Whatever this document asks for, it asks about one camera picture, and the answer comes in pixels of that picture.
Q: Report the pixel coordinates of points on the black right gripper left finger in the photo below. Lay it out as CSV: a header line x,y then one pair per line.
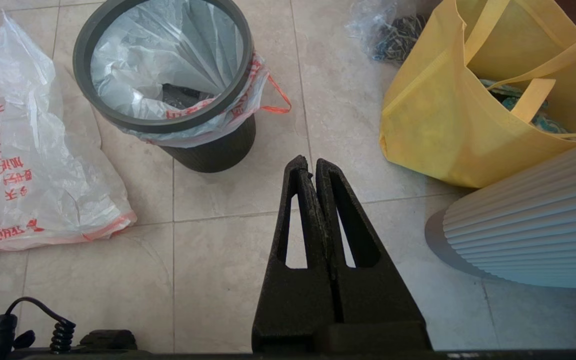
x,y
293,300

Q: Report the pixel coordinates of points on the clear plastic bag dark contents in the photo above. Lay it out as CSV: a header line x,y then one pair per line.
x,y
393,35

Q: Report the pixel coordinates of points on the grey ribbed round bin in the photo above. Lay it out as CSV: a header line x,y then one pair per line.
x,y
533,225

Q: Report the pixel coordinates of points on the white plastic bag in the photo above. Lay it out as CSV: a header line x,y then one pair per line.
x,y
43,165

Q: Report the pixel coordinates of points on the black round trash bin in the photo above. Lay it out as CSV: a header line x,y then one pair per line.
x,y
213,150

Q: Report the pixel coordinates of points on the teal patterned fabric item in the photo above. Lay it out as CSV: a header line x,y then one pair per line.
x,y
543,120

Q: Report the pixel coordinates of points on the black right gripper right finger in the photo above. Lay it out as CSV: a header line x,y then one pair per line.
x,y
378,305

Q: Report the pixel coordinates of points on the white bag with orange print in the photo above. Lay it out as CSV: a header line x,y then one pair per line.
x,y
168,45

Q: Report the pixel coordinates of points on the yellow non-woven tote bag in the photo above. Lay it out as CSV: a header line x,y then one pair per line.
x,y
438,115

